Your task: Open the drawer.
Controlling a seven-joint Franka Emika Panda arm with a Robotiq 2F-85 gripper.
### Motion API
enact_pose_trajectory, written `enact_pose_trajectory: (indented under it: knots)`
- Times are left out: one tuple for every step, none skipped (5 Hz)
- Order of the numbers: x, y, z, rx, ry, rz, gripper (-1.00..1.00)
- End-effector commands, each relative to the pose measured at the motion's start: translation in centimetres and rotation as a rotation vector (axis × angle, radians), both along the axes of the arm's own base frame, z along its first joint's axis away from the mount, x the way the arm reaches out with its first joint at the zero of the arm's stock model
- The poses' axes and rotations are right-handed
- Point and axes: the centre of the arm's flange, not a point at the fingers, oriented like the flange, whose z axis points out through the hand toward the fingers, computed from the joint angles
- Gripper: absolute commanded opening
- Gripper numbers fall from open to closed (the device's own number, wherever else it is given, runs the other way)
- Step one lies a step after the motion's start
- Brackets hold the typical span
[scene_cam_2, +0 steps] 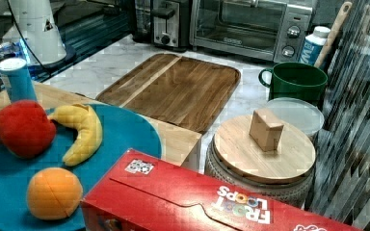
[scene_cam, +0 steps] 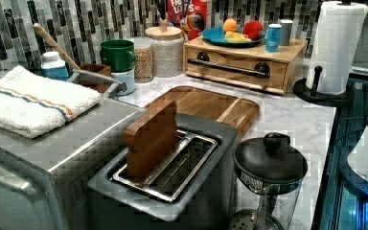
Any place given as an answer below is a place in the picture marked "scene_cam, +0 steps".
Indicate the wooden drawer front black handle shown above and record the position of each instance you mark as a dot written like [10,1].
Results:
[244,71]

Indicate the wooden drawer box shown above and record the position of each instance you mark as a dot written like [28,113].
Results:
[291,55]

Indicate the wooden cutting board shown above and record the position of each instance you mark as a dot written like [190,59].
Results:
[236,112]

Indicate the wooden toast slice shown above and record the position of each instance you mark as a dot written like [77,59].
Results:
[150,139]

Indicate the glass jar of grains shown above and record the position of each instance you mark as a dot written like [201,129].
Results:
[143,53]

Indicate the white light-blue mug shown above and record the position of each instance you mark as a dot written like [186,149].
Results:
[128,78]

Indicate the ceramic jar with wooden lid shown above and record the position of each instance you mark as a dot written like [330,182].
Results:
[167,49]

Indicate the grey toaster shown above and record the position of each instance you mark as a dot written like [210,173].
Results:
[192,192]

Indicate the blue plate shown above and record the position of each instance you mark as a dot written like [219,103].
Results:
[216,36]

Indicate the green mug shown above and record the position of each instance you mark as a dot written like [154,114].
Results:
[118,54]

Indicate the yellow toy banana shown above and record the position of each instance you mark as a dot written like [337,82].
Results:
[234,37]

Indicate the brown wooden holder box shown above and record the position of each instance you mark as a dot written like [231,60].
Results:
[97,69]

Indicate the red cereal box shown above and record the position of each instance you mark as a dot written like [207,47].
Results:
[192,17]

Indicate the orange toy fruit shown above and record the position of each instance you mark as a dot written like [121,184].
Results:
[230,25]

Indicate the french press with black lid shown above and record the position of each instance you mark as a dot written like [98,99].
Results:
[267,178]

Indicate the red toy fruit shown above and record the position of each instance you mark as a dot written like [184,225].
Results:
[253,29]

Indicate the blue can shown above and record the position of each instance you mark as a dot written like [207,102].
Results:
[273,35]

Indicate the black paper towel holder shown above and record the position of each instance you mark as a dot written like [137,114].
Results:
[313,96]

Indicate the grey can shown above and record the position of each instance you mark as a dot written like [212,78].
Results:
[286,27]

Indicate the white blue pill bottle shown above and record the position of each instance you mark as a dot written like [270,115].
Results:
[53,67]

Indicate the stainless toaster oven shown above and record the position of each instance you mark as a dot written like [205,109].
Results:
[43,181]

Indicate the white striped towel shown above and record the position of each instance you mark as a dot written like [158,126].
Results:
[31,105]

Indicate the wooden spoon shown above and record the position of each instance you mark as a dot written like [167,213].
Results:
[54,45]

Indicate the white paper towel roll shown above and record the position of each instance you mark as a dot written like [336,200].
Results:
[337,34]

